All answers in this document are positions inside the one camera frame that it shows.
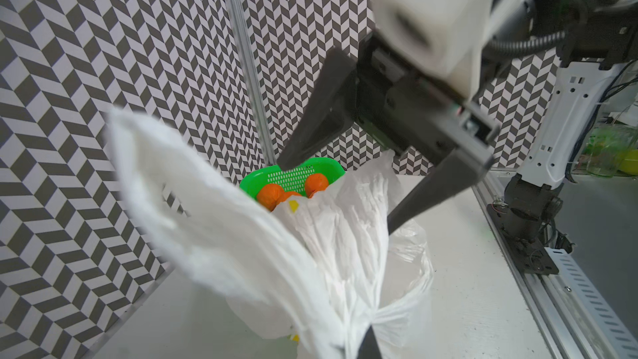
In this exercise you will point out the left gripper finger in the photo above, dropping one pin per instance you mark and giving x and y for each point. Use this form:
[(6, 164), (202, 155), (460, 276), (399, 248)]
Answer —
[(370, 348)]

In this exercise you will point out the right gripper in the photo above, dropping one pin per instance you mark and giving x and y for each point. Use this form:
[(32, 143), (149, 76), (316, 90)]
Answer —
[(400, 108)]

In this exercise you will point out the white plastic bag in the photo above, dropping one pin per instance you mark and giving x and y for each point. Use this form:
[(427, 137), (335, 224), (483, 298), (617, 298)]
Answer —
[(326, 269)]

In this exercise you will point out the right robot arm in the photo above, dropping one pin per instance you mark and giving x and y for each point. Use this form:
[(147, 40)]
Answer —
[(596, 42)]

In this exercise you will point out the orange right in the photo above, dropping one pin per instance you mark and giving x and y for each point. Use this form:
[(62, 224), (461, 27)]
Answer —
[(315, 183)]

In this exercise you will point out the green plastic basket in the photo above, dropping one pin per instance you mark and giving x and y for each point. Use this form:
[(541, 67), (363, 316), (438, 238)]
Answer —
[(293, 180)]

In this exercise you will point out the orange under finger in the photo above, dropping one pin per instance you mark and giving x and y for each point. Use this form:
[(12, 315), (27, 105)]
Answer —
[(287, 195)]

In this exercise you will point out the orange upper middle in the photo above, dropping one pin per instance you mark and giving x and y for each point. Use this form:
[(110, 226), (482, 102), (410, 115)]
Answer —
[(270, 195)]

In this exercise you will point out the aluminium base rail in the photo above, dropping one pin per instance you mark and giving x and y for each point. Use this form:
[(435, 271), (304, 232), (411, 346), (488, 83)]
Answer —
[(573, 318)]

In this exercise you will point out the aluminium corner post right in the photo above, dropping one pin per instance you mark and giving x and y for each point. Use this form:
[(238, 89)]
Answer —
[(251, 77)]

